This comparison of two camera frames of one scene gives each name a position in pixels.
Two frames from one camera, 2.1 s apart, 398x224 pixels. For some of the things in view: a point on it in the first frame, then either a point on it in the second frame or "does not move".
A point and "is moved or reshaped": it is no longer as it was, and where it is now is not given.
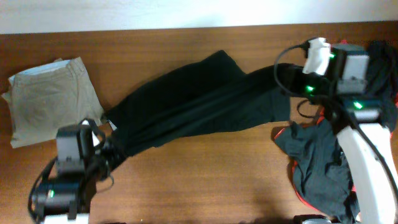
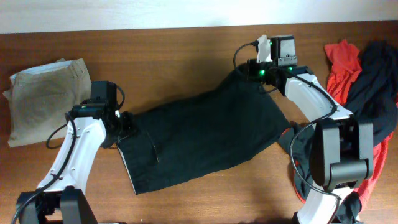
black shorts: [208, 93] is moved or reshaped
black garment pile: [382, 58] does not move
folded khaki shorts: [58, 95] does not move
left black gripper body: [109, 152] → [125, 121]
